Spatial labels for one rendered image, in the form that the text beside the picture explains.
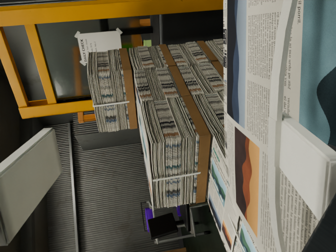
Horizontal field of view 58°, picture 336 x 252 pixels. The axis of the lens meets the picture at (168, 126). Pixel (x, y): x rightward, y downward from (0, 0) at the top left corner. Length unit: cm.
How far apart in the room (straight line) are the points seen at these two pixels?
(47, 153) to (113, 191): 834
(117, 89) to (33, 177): 147
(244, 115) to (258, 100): 4
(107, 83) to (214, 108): 61
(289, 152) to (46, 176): 13
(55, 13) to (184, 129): 120
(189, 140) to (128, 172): 751
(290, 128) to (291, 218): 9
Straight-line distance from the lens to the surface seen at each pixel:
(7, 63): 223
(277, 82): 17
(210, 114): 123
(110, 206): 848
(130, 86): 161
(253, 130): 28
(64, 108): 232
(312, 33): 19
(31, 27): 210
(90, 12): 202
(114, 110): 169
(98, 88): 162
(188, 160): 117
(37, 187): 17
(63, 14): 203
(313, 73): 19
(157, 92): 137
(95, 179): 863
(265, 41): 24
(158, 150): 111
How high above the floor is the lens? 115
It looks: 8 degrees down
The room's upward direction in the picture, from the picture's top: 98 degrees counter-clockwise
